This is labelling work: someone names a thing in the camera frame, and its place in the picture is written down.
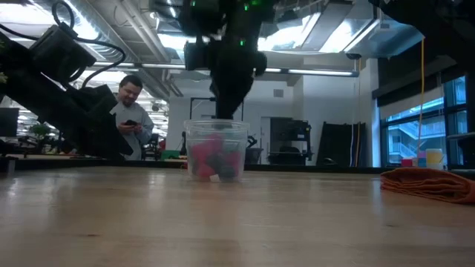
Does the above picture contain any black monitor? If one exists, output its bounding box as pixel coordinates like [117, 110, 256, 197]
[0, 108, 19, 137]

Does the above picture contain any yellow white cup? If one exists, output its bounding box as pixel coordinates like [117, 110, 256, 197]
[425, 148, 445, 171]

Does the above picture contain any black office chair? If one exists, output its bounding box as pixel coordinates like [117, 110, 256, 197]
[148, 133, 161, 160]

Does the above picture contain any black equipment rack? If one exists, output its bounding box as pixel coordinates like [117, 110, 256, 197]
[269, 117, 312, 165]

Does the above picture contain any small green desk plant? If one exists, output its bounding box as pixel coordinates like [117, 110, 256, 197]
[31, 124, 51, 149]

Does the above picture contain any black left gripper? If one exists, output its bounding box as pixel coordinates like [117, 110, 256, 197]
[35, 70, 134, 161]

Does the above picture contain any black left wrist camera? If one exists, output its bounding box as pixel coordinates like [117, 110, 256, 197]
[29, 24, 98, 83]

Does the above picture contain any blue pink box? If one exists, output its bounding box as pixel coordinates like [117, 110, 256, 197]
[412, 151, 428, 168]

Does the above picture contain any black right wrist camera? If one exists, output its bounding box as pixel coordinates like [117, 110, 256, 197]
[184, 40, 211, 72]

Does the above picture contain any yellow hanging cable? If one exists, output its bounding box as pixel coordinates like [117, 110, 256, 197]
[418, 36, 426, 154]

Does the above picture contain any black leaning panel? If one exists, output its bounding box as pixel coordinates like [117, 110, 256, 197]
[316, 122, 367, 167]

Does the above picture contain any green box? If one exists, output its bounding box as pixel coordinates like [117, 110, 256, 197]
[160, 149, 182, 161]

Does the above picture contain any silver ventilation duct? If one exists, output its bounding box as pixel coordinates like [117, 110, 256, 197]
[79, 22, 129, 62]

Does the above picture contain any white bowl with strawberries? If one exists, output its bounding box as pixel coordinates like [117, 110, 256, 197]
[184, 118, 250, 183]

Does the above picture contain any long tube light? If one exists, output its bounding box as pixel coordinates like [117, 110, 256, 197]
[92, 61, 183, 71]
[265, 67, 359, 78]

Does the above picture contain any window with black frame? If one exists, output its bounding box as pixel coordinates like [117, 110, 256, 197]
[380, 76, 475, 170]

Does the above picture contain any person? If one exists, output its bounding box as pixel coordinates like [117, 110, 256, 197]
[110, 74, 155, 161]

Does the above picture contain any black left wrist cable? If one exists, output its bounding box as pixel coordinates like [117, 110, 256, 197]
[51, 0, 127, 89]

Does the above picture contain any red strawberry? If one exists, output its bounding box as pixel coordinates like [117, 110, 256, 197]
[224, 150, 244, 175]
[196, 135, 226, 164]

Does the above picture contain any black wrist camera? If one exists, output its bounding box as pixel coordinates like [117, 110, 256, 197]
[29, 24, 98, 83]
[184, 40, 211, 72]

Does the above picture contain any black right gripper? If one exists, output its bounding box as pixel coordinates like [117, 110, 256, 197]
[207, 35, 268, 129]

